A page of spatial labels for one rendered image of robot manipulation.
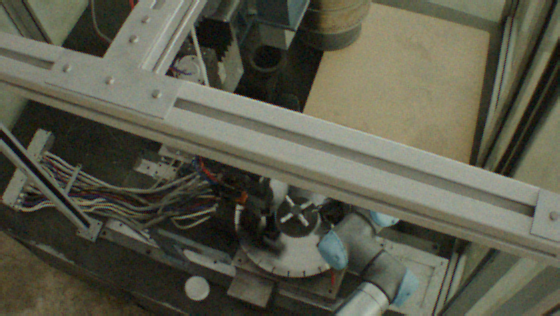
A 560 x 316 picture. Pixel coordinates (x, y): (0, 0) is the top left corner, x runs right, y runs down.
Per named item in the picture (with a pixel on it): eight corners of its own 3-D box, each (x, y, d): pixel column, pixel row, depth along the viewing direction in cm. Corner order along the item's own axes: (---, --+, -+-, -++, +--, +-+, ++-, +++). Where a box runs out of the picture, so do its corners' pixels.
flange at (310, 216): (278, 239, 161) (278, 236, 159) (273, 200, 166) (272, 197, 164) (321, 233, 161) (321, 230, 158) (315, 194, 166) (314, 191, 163)
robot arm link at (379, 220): (365, 208, 124) (391, 180, 127) (341, 210, 134) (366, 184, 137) (387, 236, 125) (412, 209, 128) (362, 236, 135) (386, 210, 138)
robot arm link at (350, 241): (356, 275, 120) (391, 237, 124) (314, 239, 124) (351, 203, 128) (352, 286, 127) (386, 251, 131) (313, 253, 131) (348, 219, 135)
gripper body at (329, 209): (309, 207, 150) (331, 205, 138) (338, 191, 153) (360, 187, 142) (323, 235, 150) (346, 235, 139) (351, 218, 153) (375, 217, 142)
